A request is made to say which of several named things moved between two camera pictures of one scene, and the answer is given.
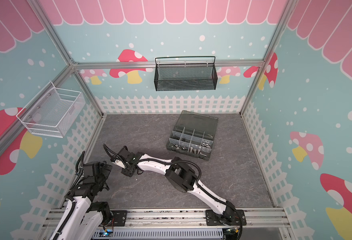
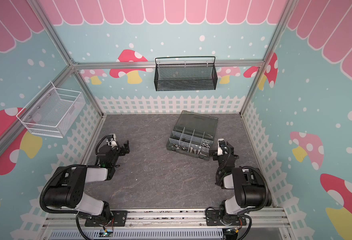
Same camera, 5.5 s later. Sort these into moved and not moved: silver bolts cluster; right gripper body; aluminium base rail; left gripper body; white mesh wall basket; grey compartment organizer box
Moved: left gripper body; right gripper body
Not moved: silver bolts cluster; grey compartment organizer box; white mesh wall basket; aluminium base rail
